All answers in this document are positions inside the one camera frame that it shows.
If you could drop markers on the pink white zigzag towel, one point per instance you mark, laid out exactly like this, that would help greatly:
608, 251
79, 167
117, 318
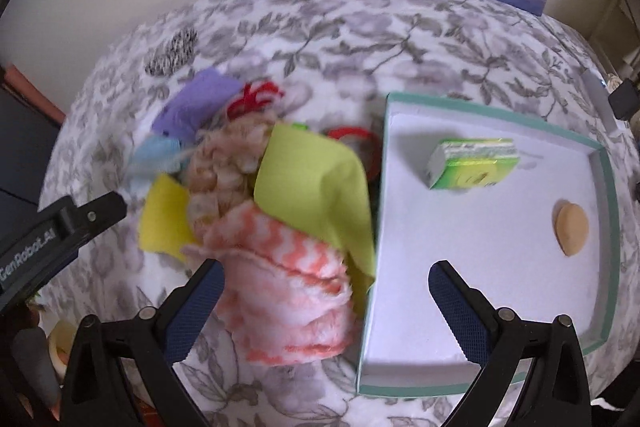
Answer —
290, 297

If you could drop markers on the purple cloth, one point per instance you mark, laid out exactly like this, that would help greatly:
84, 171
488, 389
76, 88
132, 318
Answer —
195, 107

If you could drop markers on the white box with teal rim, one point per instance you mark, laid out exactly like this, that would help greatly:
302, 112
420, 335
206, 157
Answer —
475, 217

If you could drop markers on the red pipe cleaner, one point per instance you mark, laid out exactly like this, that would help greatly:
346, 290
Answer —
250, 99

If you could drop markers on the white charger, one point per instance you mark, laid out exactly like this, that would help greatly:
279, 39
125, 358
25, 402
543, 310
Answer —
600, 102

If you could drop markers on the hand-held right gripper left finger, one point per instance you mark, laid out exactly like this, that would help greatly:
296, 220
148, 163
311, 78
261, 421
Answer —
196, 307

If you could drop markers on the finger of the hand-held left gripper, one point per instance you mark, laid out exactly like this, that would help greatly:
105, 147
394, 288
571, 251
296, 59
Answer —
100, 212

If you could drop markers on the light blue cloth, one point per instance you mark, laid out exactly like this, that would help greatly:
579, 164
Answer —
150, 157

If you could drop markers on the grey floral blanket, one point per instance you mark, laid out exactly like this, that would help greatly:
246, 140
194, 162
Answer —
350, 47

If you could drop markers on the green tissue packet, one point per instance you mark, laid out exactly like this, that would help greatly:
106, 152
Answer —
475, 172

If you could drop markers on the yellow felt sheet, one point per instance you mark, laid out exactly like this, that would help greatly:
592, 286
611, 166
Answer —
162, 217

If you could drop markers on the beige fluffy cloth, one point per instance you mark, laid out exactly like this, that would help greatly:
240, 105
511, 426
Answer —
225, 162

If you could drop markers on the black white spotted cloth roll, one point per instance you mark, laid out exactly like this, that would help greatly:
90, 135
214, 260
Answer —
170, 52

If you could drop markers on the dark furniture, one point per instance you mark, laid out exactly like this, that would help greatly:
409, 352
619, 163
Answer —
20, 147

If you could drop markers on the beige round puff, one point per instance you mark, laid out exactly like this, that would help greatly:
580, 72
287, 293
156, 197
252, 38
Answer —
572, 229

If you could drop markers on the small black device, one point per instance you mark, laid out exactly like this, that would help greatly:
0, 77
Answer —
622, 99

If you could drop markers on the yellow-green felt sheet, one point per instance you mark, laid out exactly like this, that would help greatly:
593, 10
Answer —
310, 177

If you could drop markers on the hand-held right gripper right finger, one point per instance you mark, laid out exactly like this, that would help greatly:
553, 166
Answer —
459, 312

